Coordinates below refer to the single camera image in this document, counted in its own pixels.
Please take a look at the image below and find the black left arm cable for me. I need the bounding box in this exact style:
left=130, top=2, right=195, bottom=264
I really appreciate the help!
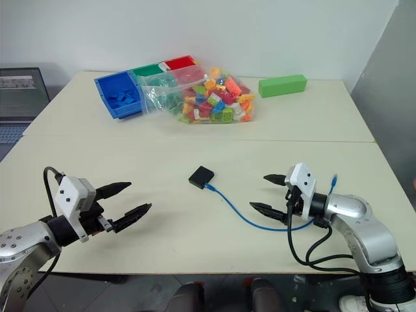
left=31, top=166, right=66, bottom=293

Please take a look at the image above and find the small black box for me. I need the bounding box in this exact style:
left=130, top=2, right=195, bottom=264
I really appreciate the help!
left=188, top=165, right=216, bottom=190

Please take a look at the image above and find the blue plastic bin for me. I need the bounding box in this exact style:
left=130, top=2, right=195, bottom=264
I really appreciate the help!
left=94, top=71, right=144, bottom=121

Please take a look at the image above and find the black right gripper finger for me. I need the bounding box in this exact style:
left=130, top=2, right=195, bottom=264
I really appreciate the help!
left=249, top=201, right=289, bottom=225
left=263, top=174, right=287, bottom=187

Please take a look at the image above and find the blue cable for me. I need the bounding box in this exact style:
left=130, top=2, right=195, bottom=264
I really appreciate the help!
left=203, top=173, right=339, bottom=232

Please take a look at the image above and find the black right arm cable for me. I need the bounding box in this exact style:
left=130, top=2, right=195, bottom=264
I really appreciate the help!
left=284, top=190, right=362, bottom=277

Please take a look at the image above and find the green rectangular block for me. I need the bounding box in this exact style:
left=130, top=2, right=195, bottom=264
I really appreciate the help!
left=258, top=73, right=308, bottom=99

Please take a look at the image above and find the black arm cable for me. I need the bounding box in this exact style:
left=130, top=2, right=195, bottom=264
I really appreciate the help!
left=31, top=166, right=66, bottom=293
left=284, top=190, right=362, bottom=277

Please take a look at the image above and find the green plastic bin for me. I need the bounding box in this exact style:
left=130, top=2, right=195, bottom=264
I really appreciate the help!
left=129, top=63, right=174, bottom=88

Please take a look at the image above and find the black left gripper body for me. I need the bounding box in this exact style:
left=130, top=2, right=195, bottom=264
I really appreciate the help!
left=79, top=198, right=116, bottom=236

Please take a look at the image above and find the grey laptop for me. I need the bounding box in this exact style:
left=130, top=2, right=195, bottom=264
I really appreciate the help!
left=0, top=66, right=52, bottom=146

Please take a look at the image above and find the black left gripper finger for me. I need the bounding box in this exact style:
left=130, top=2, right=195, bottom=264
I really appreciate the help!
left=112, top=203, right=153, bottom=233
left=94, top=181, right=133, bottom=201

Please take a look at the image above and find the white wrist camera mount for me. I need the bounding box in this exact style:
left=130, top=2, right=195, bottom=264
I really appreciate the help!
left=54, top=175, right=98, bottom=243
left=284, top=162, right=318, bottom=220

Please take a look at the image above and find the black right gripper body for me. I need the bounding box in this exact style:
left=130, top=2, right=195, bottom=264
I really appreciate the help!
left=281, top=185, right=307, bottom=226

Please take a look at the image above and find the dark rounded shape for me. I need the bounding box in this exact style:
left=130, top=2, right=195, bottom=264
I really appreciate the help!
left=251, top=278, right=287, bottom=312
left=170, top=281, right=206, bottom=312

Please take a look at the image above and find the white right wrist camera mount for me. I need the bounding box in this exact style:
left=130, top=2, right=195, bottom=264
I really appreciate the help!
left=284, top=162, right=318, bottom=220

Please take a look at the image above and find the red plastic bin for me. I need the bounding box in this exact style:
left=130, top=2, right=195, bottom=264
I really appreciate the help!
left=161, top=55, right=206, bottom=79

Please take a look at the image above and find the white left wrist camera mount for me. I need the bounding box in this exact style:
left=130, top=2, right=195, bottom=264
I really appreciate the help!
left=54, top=175, right=98, bottom=243

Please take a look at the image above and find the white shoe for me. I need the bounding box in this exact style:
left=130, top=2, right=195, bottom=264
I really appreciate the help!
left=339, top=294, right=372, bottom=312

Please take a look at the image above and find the clear bag of coloured bricks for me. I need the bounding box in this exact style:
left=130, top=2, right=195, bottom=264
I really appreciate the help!
left=137, top=66, right=256, bottom=125

